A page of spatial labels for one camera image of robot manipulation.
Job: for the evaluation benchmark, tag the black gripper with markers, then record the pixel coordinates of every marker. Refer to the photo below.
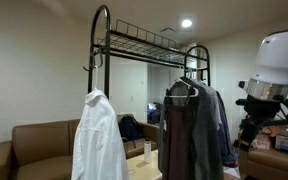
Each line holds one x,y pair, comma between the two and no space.
260,114

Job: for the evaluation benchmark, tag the white shirt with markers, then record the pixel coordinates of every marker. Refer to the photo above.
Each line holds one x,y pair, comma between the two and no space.
98,152

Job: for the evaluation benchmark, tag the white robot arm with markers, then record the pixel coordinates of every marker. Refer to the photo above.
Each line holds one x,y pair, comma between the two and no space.
269,81

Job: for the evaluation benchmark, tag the brown top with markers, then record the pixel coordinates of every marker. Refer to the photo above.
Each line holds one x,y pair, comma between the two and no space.
176,136

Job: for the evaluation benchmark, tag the cardboard box on armchair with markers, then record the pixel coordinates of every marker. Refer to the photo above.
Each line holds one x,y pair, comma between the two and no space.
262,141

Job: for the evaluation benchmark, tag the grey jacket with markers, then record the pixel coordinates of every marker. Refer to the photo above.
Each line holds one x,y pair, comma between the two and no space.
206,163

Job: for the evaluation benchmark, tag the blue patterned garment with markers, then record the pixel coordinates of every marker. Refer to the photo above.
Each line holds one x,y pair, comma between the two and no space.
228,153

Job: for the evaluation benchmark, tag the brown leather armchair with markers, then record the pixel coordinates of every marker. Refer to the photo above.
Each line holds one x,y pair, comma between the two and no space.
271,164

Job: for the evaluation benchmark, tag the white plastic hanger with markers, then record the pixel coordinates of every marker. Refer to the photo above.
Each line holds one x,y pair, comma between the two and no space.
181,89

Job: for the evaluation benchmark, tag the round ceiling light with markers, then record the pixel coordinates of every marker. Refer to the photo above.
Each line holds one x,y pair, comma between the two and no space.
186,23

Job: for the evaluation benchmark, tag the white water bottle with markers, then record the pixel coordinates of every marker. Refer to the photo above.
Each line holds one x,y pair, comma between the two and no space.
147,151

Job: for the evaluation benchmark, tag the dark backpack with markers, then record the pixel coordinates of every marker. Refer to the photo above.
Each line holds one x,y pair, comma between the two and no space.
130,129

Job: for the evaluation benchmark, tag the black metal clothes rack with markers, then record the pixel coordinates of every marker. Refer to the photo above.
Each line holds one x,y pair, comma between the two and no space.
135,43

